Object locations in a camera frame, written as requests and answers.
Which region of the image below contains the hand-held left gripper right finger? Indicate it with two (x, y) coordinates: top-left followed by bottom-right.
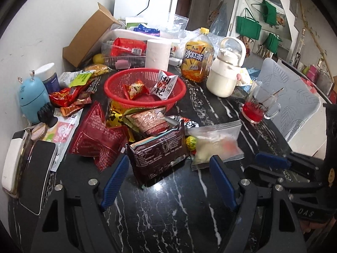
(210, 155), (308, 253)

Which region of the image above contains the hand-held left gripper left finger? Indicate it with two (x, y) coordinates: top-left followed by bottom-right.
(32, 154), (130, 253)

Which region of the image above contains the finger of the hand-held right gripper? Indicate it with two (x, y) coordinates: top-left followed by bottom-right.
(255, 151), (325, 176)
(243, 165), (320, 194)

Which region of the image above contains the clear zip bag with powder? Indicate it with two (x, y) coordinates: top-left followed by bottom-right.
(188, 120), (245, 170)

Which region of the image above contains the dark brown snack packet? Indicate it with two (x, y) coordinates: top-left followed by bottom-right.
(126, 120), (191, 185)

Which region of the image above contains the gold lollipop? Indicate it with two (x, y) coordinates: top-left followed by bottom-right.
(186, 135), (197, 151)

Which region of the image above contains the yellow black snack bag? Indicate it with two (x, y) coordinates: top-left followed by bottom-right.
(105, 100), (135, 143)

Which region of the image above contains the white silver snack packet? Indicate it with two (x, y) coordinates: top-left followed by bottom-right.
(164, 114), (201, 137)

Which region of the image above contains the red plastic mesh basket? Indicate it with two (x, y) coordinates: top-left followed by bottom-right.
(103, 69), (187, 111)

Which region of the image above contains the bag of yellow snacks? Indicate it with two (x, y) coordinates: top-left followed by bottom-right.
(84, 63), (112, 77)

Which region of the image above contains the dark red snack packet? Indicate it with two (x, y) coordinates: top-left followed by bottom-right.
(68, 101), (127, 157)
(93, 137), (127, 172)

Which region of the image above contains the glass mug with red drink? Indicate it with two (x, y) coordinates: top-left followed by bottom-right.
(241, 80), (282, 124)

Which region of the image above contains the grey leaf pattern chair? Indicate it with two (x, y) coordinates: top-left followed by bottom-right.
(257, 58), (328, 144)

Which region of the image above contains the stirring stick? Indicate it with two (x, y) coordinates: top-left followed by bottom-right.
(259, 87), (285, 103)

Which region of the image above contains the brown snack in clear wrapper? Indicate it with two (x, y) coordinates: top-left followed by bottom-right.
(124, 108), (175, 137)

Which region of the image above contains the white pink green packet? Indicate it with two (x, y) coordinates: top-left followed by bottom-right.
(39, 109), (82, 172)

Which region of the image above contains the pink box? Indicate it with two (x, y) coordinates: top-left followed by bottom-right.
(307, 65), (320, 82)

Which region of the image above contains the black phone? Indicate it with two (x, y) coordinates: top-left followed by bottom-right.
(18, 140), (58, 215)

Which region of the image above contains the orange brown snack packet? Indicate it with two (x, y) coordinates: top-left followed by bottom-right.
(60, 97), (92, 116)

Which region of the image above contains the round pinkish compact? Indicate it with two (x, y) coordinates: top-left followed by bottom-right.
(30, 125), (48, 140)

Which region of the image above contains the small orange red snack packet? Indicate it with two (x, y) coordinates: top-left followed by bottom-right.
(124, 80), (149, 101)

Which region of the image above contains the black hair clip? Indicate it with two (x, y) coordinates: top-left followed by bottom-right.
(37, 104), (58, 127)

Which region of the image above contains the cream white kettle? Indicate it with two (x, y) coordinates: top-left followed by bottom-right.
(206, 36), (246, 98)

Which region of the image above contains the red gold snack packet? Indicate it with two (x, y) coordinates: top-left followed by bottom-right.
(49, 86), (92, 107)

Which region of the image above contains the white device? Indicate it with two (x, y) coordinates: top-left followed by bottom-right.
(1, 131), (29, 198)

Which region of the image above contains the green label packet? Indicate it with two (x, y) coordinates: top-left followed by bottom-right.
(58, 70), (96, 88)

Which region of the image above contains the white snack packet black print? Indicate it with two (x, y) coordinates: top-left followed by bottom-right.
(150, 70), (178, 101)

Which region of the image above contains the light blue humidifier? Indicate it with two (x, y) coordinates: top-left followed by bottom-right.
(17, 69), (54, 124)

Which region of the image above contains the bamboo pole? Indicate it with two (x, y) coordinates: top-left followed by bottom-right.
(296, 0), (333, 74)

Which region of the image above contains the jar with white lid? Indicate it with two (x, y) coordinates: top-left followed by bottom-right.
(34, 63), (59, 93)

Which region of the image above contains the iced tea bottle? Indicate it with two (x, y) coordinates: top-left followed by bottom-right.
(180, 27), (214, 83)

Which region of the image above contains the clear plastic container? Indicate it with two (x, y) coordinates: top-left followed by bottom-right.
(101, 37), (148, 69)

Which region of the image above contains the toilet paper roll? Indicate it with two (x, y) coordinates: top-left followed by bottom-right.
(145, 39), (171, 70)

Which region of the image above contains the large green tote bag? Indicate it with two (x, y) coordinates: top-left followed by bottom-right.
(236, 8), (262, 40)

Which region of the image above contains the bright red packet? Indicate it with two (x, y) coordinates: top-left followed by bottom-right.
(110, 37), (147, 57)

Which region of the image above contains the cardboard box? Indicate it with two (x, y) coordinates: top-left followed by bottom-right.
(62, 2), (123, 68)

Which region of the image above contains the white tray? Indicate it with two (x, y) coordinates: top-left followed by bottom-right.
(101, 28), (182, 48)

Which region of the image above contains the hanging clear plastic bag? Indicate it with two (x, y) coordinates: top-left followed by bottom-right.
(209, 3), (228, 36)

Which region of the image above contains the blue white packet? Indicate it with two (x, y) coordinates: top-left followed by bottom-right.
(133, 24), (160, 37)

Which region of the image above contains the white fridge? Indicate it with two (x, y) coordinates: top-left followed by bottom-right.
(114, 0), (179, 23)

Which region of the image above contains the black cable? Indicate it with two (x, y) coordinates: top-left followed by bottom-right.
(135, 0), (154, 17)

